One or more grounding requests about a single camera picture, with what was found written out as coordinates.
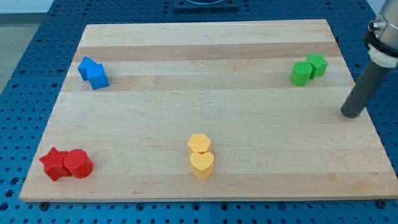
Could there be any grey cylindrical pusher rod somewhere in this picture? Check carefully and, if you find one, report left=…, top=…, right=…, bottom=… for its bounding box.
left=340, top=60, right=394, bottom=118

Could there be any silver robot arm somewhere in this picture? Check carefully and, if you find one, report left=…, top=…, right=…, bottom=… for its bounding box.
left=340, top=0, right=397, bottom=118

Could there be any green star block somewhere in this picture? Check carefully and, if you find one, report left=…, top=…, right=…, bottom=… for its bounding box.
left=307, top=54, right=328, bottom=80

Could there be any green circle block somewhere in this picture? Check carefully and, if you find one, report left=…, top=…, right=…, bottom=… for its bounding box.
left=290, top=61, right=312, bottom=86

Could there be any red circle block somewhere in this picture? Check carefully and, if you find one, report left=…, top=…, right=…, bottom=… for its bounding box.
left=63, top=149, right=94, bottom=179

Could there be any red star block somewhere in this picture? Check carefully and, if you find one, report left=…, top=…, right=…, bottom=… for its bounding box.
left=39, top=147, right=72, bottom=181

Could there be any wooden board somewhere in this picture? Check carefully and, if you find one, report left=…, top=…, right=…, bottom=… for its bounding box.
left=19, top=19, right=397, bottom=202

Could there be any yellow hexagon block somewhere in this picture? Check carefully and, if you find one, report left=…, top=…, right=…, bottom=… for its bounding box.
left=187, top=133, right=211, bottom=154

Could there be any yellow heart block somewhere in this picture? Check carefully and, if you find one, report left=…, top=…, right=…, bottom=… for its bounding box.
left=190, top=152, right=215, bottom=180

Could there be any blue cube block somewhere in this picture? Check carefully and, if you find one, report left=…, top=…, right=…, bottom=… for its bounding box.
left=86, top=64, right=109, bottom=90

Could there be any blue pentagon block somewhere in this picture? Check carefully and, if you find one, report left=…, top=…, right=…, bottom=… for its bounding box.
left=78, top=56, right=98, bottom=81

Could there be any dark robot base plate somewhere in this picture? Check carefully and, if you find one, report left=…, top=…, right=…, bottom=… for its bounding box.
left=172, top=0, right=239, bottom=11

